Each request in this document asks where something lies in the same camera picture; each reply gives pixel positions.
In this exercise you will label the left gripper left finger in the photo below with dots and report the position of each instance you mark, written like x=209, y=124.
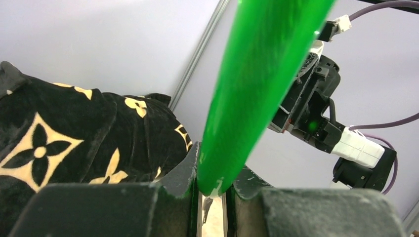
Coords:
x=170, y=207

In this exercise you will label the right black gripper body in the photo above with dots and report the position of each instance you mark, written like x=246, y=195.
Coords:
x=318, y=75

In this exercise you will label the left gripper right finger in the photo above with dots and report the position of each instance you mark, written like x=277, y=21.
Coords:
x=256, y=209

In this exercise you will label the green cable lock loop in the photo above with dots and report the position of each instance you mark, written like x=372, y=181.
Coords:
x=267, y=45

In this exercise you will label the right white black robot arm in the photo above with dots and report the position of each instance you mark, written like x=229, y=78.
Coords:
x=362, y=163

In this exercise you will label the black pillow with beige flowers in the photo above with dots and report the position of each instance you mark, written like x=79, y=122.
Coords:
x=59, y=133

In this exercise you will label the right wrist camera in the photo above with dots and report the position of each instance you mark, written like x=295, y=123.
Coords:
x=330, y=29

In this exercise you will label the right corner aluminium post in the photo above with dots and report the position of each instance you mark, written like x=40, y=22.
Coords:
x=202, y=44

